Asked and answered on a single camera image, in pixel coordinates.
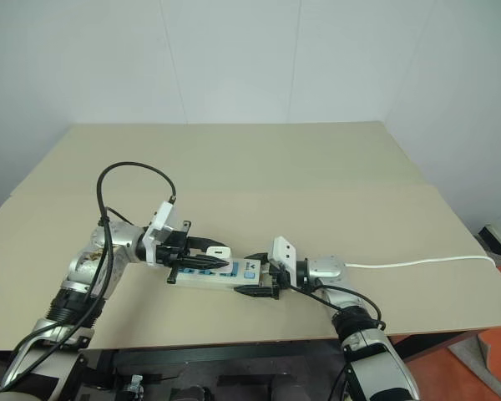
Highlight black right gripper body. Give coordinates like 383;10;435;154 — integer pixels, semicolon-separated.
265;261;292;301

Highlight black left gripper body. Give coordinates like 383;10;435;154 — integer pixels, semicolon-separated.
155;220;193;286

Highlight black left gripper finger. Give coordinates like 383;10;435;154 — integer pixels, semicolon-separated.
177;254;228;271
186;236;233;252

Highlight white charger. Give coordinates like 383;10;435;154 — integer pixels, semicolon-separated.
205;246;235;268

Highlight white power strip blue sockets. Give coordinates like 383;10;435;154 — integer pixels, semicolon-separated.
165;256;263;292

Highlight small metal clamp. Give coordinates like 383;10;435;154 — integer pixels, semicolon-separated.
122;373;146;396

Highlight grey floor mat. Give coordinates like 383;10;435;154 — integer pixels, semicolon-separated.
445;327;501;378

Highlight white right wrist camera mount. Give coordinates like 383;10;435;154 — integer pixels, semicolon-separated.
269;236;298;289

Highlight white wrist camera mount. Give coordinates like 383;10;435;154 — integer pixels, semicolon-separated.
269;236;298;289
141;200;181;265

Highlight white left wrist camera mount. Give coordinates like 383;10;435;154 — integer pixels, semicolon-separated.
141;200;181;265

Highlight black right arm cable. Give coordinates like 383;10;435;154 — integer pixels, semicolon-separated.
289;283;387;401

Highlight black table frame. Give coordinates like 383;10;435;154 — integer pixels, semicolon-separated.
78;333;348;401

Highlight white power strip cord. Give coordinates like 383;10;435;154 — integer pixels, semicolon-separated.
343;255;498;270

